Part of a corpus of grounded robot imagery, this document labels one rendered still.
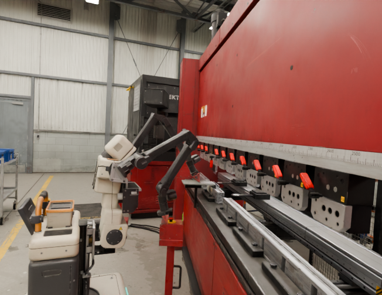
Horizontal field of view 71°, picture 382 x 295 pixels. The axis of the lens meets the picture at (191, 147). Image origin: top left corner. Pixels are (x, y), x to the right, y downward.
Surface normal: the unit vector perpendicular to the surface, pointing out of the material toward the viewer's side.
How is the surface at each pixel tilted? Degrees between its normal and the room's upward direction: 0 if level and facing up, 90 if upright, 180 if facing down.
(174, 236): 90
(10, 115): 90
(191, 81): 90
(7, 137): 90
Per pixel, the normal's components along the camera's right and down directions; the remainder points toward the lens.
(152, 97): -0.07, 0.05
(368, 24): -0.99, -0.04
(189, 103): 0.15, 0.06
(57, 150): 0.37, 0.07
